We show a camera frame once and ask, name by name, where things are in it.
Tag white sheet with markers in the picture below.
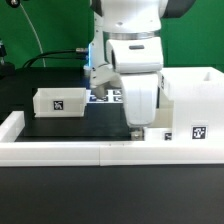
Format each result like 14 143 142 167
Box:
86 89 122 103

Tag black cables at base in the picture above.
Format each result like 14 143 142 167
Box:
21 47 90 69

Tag black stand at left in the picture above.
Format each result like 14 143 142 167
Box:
0 39 15 77

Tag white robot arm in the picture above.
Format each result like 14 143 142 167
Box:
85 0 196 140

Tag white cable on left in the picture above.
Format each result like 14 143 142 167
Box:
18 3 47 68

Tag white U-shaped border fence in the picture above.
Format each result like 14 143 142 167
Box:
0 111 224 167

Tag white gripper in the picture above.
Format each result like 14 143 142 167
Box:
90 64 158 141

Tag white drawer cabinet frame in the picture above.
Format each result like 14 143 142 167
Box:
159 67 224 141

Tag white drawer box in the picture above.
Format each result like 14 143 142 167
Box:
33 88 86 117
144 128 172 141

